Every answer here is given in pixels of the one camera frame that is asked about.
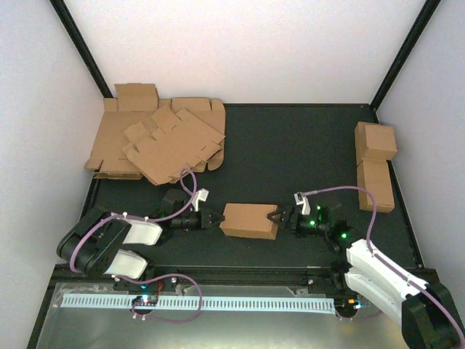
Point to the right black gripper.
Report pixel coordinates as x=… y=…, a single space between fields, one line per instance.
x=288 y=218

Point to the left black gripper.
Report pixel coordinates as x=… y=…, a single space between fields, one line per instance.
x=205 y=219

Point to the cardboard box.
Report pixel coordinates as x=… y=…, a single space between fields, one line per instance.
x=374 y=176
x=249 y=221
x=374 y=142

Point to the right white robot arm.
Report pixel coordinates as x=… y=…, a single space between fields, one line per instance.
x=425 y=311

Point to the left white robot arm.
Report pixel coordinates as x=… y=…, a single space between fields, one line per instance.
x=98 y=244

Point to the stack of flat cardboard blanks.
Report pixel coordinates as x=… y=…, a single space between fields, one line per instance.
x=136 y=102

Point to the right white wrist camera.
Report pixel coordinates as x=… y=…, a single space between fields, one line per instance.
x=302 y=202

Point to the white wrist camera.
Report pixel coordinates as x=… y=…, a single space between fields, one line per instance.
x=199 y=196
x=302 y=202

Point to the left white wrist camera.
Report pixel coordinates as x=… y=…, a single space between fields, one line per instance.
x=199 y=196

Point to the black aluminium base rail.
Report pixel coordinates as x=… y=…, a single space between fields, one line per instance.
x=316 y=279

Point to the light blue slotted cable duct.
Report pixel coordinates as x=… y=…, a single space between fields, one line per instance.
x=193 y=303

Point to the left black frame post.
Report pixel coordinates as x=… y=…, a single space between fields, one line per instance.
x=69 y=24

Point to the black frame post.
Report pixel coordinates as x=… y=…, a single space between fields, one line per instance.
x=419 y=25
x=69 y=24

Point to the right black frame post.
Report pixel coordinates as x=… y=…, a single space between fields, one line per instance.
x=419 y=25

